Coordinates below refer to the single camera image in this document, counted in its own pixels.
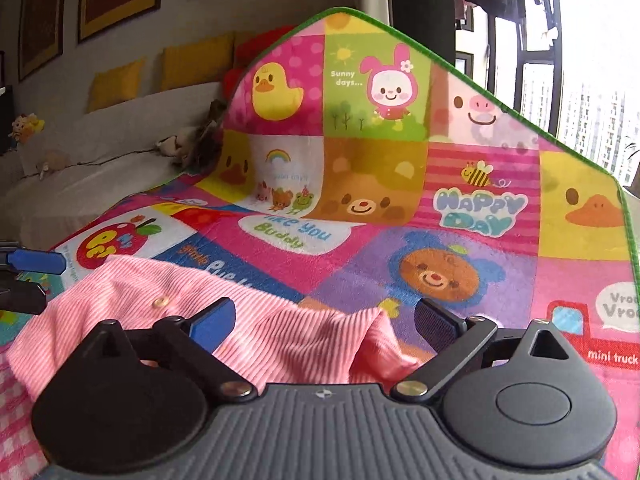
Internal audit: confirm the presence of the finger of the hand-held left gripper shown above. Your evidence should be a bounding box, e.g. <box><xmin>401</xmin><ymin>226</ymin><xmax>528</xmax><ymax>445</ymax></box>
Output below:
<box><xmin>0</xmin><ymin>276</ymin><xmax>48</xmax><ymax>315</ymax></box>
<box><xmin>0</xmin><ymin>243</ymin><xmax>67</xmax><ymax>276</ymax></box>

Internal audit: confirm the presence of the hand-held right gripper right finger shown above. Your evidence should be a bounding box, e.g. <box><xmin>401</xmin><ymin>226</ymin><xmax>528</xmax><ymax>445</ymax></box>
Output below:
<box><xmin>391</xmin><ymin>298</ymin><xmax>570</xmax><ymax>401</ymax></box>

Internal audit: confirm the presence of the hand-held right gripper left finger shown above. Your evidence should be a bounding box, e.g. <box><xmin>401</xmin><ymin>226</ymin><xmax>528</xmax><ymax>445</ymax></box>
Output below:
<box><xmin>82</xmin><ymin>298</ymin><xmax>257</xmax><ymax>401</ymax></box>

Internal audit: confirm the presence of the pink ribbed dress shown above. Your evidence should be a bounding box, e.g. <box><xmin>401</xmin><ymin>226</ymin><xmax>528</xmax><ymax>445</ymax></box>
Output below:
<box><xmin>7</xmin><ymin>255</ymin><xmax>426</xmax><ymax>403</ymax></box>

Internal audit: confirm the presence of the white sofa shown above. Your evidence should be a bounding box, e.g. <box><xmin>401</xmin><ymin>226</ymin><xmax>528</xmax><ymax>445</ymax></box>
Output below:
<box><xmin>0</xmin><ymin>80</ymin><xmax>236</xmax><ymax>253</ymax></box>

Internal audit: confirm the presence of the colourful printed play mat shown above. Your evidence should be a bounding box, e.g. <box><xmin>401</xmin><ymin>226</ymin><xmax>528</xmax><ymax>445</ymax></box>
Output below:
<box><xmin>0</xmin><ymin>6</ymin><xmax>640</xmax><ymax>480</ymax></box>

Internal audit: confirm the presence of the yellow plush toy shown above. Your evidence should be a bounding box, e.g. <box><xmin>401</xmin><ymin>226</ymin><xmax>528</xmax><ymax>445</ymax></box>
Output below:
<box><xmin>9</xmin><ymin>112</ymin><xmax>46</xmax><ymax>145</ymax></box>

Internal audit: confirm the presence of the grey plush toy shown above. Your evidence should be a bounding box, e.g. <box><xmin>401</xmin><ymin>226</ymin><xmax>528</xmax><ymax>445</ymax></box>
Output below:
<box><xmin>156</xmin><ymin>99</ymin><xmax>227</xmax><ymax>167</ymax></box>

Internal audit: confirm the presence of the yellow cushion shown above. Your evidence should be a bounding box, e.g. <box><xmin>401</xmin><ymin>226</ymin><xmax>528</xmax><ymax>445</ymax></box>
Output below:
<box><xmin>160</xmin><ymin>32</ymin><xmax>237</xmax><ymax>92</ymax></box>
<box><xmin>87</xmin><ymin>57</ymin><xmax>147</xmax><ymax>114</ymax></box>

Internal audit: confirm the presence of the red cushion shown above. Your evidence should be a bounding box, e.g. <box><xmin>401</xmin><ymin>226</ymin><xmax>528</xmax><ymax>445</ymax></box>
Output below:
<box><xmin>224</xmin><ymin>24</ymin><xmax>297</xmax><ymax>98</ymax></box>

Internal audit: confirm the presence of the thin dark cable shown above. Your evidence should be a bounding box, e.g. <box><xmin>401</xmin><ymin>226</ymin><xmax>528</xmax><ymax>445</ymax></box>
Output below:
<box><xmin>22</xmin><ymin>146</ymin><xmax>162</xmax><ymax>180</ymax></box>

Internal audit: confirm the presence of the black window frame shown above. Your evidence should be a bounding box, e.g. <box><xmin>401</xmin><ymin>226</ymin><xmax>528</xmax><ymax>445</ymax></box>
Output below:
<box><xmin>454</xmin><ymin>0</ymin><xmax>565</xmax><ymax>137</ymax></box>

